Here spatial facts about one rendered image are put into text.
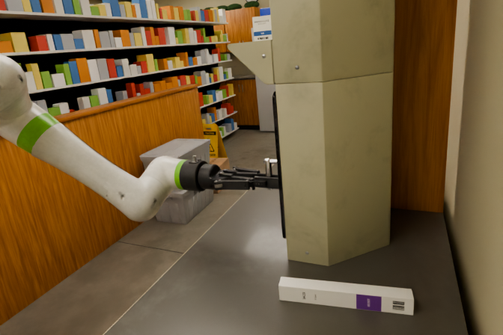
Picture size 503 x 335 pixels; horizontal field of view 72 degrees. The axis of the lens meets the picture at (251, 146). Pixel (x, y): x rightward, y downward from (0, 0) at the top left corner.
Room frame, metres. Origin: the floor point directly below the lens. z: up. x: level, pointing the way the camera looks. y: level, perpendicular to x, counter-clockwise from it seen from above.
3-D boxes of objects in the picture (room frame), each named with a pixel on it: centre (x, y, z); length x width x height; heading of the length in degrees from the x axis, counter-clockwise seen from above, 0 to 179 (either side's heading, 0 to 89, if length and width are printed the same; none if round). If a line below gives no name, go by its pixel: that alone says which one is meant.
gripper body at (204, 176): (0.95, 0.10, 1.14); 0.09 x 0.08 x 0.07; 66
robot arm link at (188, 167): (0.98, 0.17, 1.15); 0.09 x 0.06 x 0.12; 156
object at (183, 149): (3.16, 0.70, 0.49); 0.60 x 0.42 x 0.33; 156
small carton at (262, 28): (0.95, -0.07, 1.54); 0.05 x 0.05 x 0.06; 65
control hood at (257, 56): (0.98, -0.08, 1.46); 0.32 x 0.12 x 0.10; 156
